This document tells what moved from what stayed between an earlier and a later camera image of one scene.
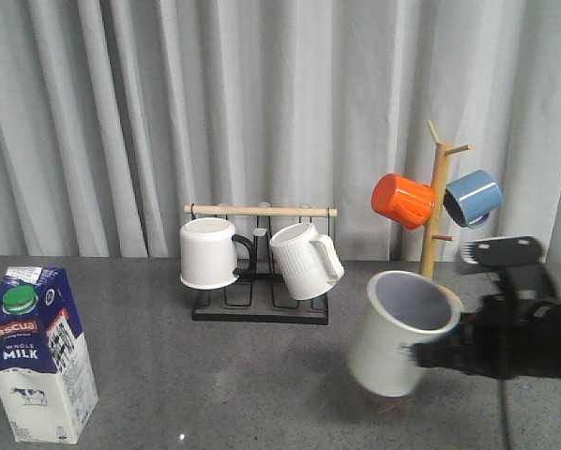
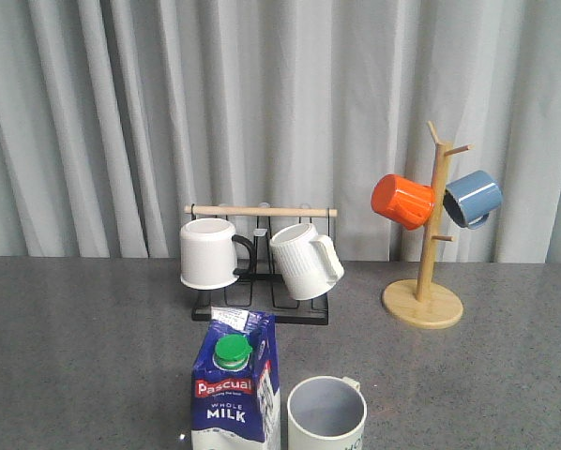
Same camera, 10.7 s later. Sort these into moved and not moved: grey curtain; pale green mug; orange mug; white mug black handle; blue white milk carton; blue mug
Moved: pale green mug; blue white milk carton
Not moved: orange mug; grey curtain; white mug black handle; blue mug
